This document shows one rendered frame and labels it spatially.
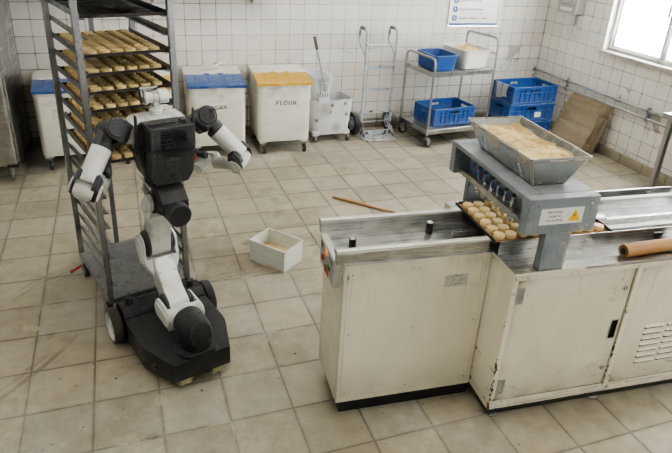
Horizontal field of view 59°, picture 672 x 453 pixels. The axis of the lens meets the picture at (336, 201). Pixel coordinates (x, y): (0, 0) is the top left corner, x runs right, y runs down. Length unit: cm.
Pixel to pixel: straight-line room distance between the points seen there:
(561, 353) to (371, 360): 89
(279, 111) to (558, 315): 373
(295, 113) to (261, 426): 362
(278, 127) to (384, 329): 351
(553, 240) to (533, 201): 23
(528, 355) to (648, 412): 79
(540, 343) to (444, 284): 53
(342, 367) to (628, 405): 150
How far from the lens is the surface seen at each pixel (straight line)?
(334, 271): 256
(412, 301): 272
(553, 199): 253
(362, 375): 289
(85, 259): 405
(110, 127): 274
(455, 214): 295
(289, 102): 587
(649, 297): 318
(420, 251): 260
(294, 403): 308
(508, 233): 276
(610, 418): 339
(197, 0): 619
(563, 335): 300
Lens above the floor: 213
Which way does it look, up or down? 25 degrees down
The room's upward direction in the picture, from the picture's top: 3 degrees clockwise
